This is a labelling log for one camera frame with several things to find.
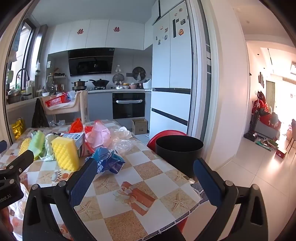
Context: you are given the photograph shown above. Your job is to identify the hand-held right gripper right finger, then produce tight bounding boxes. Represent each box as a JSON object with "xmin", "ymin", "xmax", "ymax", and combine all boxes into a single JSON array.
[{"xmin": 193, "ymin": 158, "xmax": 274, "ymax": 241}]

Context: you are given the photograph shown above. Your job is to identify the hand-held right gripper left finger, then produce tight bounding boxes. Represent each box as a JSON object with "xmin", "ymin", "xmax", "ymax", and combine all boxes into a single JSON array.
[{"xmin": 22, "ymin": 158, "xmax": 99, "ymax": 241}]

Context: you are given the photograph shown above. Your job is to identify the small yellow wavy sponge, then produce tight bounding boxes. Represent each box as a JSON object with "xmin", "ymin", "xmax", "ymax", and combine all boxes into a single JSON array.
[{"xmin": 18, "ymin": 138, "xmax": 31, "ymax": 156}]

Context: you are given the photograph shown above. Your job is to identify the green sponge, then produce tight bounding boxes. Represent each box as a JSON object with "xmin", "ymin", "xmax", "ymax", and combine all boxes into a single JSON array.
[{"xmin": 30, "ymin": 130, "xmax": 46, "ymax": 161}]

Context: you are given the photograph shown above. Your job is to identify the pale green plastic bag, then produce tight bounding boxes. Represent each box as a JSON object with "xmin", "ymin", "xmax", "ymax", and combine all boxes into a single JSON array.
[{"xmin": 39, "ymin": 134, "xmax": 58, "ymax": 161}]

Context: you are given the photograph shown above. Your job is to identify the large yellow wavy sponge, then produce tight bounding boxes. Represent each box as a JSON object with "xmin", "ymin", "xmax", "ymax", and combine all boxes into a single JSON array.
[{"xmin": 51, "ymin": 136, "xmax": 80, "ymax": 172}]

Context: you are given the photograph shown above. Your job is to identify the blue plastic bag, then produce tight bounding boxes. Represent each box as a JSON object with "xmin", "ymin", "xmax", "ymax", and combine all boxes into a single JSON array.
[{"xmin": 87, "ymin": 147, "xmax": 126, "ymax": 175}]

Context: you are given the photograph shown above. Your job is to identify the black trash bin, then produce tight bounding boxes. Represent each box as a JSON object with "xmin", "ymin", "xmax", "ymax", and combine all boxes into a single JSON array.
[{"xmin": 155, "ymin": 136, "xmax": 204, "ymax": 178}]

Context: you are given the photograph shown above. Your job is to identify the white and blue carton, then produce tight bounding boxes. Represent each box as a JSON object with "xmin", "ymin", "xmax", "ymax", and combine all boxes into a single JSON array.
[{"xmin": 61, "ymin": 133, "xmax": 85, "ymax": 150}]

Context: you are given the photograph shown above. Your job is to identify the pink plastic bag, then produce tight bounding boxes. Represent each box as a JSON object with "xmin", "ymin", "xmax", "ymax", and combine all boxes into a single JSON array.
[{"xmin": 84, "ymin": 120, "xmax": 111, "ymax": 149}]

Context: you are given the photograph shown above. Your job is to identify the clear plastic bag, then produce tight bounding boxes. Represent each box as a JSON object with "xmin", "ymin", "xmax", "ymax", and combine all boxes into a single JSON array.
[{"xmin": 109, "ymin": 137, "xmax": 139, "ymax": 158}]

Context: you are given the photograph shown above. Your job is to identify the orange plastic bag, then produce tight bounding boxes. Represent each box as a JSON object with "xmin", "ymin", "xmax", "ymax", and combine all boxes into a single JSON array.
[{"xmin": 69, "ymin": 118, "xmax": 83, "ymax": 133}]

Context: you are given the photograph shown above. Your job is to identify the white plastic bag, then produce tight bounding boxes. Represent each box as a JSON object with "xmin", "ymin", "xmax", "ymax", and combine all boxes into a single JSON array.
[{"xmin": 114, "ymin": 126, "xmax": 133, "ymax": 139}]

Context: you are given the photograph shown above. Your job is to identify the gold foil bag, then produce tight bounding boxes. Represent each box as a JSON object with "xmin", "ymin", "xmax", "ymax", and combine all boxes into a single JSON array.
[{"xmin": 11, "ymin": 118, "xmax": 26, "ymax": 139}]

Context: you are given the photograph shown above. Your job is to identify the black bag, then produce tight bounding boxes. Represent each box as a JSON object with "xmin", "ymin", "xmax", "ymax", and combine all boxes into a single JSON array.
[{"xmin": 31, "ymin": 98, "xmax": 50, "ymax": 128}]

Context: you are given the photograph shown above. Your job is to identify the metal sink pot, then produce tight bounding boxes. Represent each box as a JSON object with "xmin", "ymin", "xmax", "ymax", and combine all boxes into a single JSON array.
[{"xmin": 7, "ymin": 90, "xmax": 23, "ymax": 105}]

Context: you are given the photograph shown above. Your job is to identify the checkered starfish tablecloth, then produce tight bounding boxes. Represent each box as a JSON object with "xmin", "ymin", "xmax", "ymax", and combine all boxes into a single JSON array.
[{"xmin": 0, "ymin": 119, "xmax": 204, "ymax": 241}]

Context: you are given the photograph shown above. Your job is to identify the red stool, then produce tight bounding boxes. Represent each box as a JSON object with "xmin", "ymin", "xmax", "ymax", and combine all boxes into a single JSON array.
[{"xmin": 147, "ymin": 130, "xmax": 189, "ymax": 233}]

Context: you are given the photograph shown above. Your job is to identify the red plastic basket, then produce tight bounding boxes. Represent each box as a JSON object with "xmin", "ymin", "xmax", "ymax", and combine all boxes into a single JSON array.
[{"xmin": 45, "ymin": 92, "xmax": 70, "ymax": 107}]

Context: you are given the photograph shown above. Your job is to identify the pile of papers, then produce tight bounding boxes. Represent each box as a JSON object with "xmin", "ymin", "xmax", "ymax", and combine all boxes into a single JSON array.
[{"xmin": 255, "ymin": 138, "xmax": 279, "ymax": 151}]

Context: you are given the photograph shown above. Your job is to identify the upright vacuum cleaner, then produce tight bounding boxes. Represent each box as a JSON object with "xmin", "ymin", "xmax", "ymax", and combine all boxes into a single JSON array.
[{"xmin": 244, "ymin": 111, "xmax": 259, "ymax": 142}]

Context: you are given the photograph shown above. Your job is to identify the beige storage trolley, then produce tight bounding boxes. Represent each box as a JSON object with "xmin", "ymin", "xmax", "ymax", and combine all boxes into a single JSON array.
[{"xmin": 39, "ymin": 90, "xmax": 89, "ymax": 123}]

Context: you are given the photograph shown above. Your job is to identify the kitchen faucet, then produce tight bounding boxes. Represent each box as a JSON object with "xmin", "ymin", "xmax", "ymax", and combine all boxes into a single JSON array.
[{"xmin": 16, "ymin": 68, "xmax": 30, "ymax": 93}]

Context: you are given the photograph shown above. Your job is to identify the grey kitchen counter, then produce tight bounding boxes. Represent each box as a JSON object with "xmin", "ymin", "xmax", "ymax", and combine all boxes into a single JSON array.
[{"xmin": 88, "ymin": 89, "xmax": 152, "ymax": 121}]

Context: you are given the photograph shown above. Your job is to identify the cardboard box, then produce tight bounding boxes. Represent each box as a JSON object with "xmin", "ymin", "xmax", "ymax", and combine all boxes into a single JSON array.
[{"xmin": 132, "ymin": 119, "xmax": 148, "ymax": 135}]

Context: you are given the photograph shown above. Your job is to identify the black built-in oven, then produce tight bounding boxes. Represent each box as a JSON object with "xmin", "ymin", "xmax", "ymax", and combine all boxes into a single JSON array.
[{"xmin": 112, "ymin": 92, "xmax": 146, "ymax": 120}]

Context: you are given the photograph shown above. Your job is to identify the kitchen window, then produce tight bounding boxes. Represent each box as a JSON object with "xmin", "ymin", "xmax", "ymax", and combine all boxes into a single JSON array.
[{"xmin": 5, "ymin": 19, "xmax": 37, "ymax": 98}]

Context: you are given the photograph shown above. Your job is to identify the metal cooking pot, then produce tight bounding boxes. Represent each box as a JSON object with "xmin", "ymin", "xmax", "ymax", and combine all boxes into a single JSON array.
[{"xmin": 71, "ymin": 79, "xmax": 88, "ymax": 91}]

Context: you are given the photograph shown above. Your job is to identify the dining chair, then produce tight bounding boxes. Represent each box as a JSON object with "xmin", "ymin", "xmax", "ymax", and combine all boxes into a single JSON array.
[{"xmin": 287, "ymin": 119, "xmax": 296, "ymax": 151}]

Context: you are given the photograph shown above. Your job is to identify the black wok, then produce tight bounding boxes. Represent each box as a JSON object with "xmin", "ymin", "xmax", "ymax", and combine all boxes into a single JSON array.
[{"xmin": 89, "ymin": 79, "xmax": 110, "ymax": 88}]

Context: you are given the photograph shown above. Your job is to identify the black range hood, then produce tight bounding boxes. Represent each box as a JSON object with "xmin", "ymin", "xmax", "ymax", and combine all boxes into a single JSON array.
[{"xmin": 68, "ymin": 48, "xmax": 115, "ymax": 77}]

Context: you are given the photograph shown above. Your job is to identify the white refrigerator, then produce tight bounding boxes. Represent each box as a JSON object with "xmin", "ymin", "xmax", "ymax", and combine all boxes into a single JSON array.
[{"xmin": 149, "ymin": 0, "xmax": 193, "ymax": 137}]

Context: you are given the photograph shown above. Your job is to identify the white upper cabinets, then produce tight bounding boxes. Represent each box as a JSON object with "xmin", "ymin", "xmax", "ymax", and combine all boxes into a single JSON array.
[{"xmin": 48, "ymin": 19, "xmax": 153, "ymax": 55}]

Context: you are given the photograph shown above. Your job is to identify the group of fridge magnets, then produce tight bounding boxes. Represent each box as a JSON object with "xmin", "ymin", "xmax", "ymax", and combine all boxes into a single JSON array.
[{"xmin": 155, "ymin": 7, "xmax": 188, "ymax": 45}]

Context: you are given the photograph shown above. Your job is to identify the small round wall rack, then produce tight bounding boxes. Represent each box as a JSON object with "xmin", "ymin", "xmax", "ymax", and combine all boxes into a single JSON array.
[{"xmin": 112, "ymin": 73, "xmax": 125, "ymax": 85}]

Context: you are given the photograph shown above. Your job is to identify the grey sliding door frame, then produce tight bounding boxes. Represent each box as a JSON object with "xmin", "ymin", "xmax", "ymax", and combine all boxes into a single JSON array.
[{"xmin": 187, "ymin": 0, "xmax": 219, "ymax": 149}]

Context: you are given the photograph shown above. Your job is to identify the large round wall rack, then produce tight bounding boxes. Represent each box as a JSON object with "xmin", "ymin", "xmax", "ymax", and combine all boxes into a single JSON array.
[{"xmin": 132, "ymin": 66, "xmax": 147, "ymax": 78}]

